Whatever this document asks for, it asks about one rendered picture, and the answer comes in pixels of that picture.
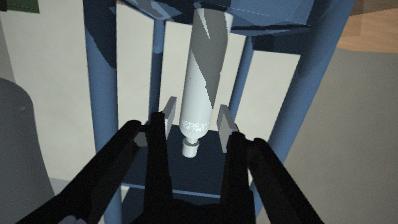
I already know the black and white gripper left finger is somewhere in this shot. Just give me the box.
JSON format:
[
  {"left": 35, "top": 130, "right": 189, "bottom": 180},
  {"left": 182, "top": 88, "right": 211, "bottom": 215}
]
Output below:
[{"left": 15, "top": 96, "right": 177, "bottom": 224}]

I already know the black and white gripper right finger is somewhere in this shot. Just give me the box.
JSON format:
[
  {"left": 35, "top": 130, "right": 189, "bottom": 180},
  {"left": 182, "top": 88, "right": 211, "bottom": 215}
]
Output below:
[{"left": 216, "top": 104, "right": 324, "bottom": 224}]

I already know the white and grey bottle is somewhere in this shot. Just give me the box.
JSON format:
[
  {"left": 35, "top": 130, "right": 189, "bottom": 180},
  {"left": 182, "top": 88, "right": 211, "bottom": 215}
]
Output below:
[{"left": 179, "top": 8, "right": 233, "bottom": 157}]

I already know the blue shelving unit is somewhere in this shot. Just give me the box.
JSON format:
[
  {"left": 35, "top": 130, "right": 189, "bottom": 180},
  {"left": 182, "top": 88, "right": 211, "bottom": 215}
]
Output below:
[{"left": 83, "top": 0, "right": 356, "bottom": 224}]

